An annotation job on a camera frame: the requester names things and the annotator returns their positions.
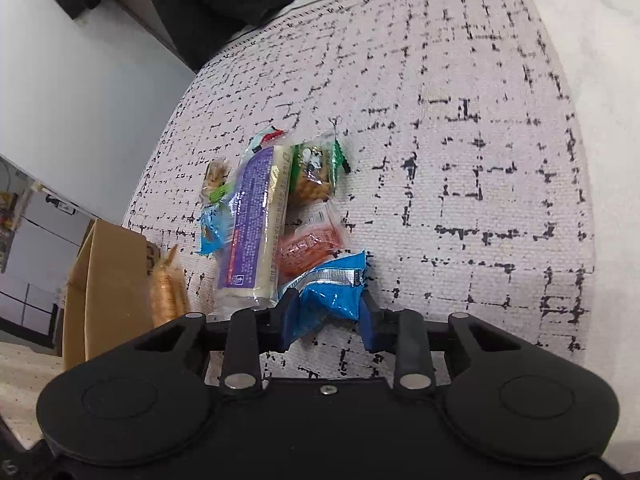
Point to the blue and green snack packet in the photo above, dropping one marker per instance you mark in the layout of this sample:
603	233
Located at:
212	225

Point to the dark green biscuit packet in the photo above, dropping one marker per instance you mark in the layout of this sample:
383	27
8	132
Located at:
312	170

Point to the white kitchen cabinet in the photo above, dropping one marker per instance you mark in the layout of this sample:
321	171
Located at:
45	240

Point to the long purple snack packet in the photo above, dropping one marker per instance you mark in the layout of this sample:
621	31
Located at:
250	225

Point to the cardboard box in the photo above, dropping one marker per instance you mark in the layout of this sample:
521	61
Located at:
105	290

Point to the white green red snack wrapper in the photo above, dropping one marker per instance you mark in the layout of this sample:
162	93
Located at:
267	137

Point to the black coat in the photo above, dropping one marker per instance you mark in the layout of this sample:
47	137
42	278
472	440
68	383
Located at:
225	5

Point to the clear cracker packet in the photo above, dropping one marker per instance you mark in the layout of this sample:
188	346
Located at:
167	295

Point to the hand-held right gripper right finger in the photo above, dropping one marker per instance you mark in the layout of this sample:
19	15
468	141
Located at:
369	327

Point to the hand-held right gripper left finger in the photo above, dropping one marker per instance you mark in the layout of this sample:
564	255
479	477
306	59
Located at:
287	322

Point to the red snack packet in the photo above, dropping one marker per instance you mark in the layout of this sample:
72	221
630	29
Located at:
305	247

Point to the black-patterned white bed sheet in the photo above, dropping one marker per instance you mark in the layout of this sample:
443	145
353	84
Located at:
425	110

